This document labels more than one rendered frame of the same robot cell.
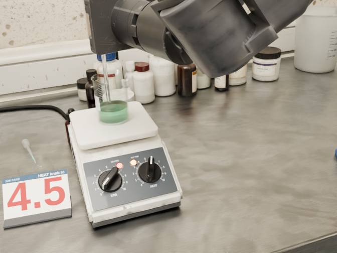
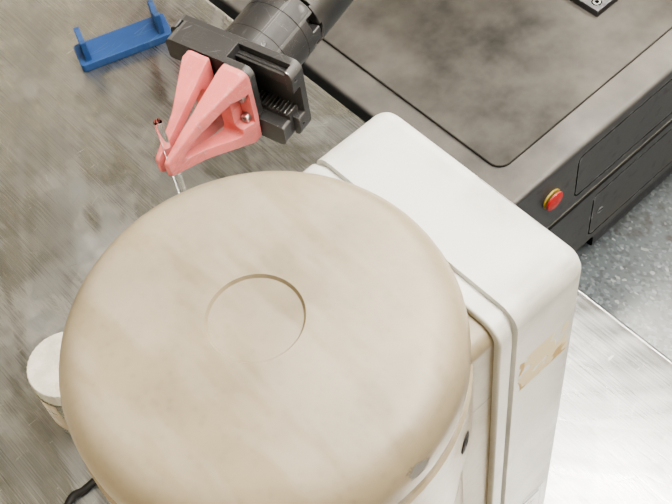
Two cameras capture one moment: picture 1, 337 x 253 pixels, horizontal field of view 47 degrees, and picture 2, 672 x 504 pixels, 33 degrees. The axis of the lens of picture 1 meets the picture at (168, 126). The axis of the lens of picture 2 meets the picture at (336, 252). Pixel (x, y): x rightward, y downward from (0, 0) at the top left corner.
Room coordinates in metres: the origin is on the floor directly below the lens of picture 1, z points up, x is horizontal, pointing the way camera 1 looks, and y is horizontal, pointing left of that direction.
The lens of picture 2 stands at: (0.57, 0.59, 1.60)
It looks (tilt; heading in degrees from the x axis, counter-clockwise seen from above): 56 degrees down; 254
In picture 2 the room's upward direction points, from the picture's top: 10 degrees counter-clockwise
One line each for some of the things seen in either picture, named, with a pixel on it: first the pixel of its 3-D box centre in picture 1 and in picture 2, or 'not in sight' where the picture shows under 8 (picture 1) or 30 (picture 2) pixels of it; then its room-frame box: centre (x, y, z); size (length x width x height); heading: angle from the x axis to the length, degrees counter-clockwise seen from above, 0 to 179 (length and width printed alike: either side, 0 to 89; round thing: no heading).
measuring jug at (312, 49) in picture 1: (321, 38); not in sight; (1.00, -0.41, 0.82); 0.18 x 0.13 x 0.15; 123
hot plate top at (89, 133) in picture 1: (112, 122); not in sight; (0.54, 0.09, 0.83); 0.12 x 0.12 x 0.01; 18
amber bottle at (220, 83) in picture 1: (221, 71); not in sight; (0.87, -0.13, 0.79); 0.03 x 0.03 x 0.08
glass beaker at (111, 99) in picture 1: (112, 97); not in sight; (0.55, 0.08, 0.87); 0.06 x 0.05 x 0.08; 151
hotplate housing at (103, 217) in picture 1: (118, 154); not in sight; (0.51, 0.08, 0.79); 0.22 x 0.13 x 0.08; 18
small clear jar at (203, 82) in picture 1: (199, 72); not in sight; (0.89, -0.08, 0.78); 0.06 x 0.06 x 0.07
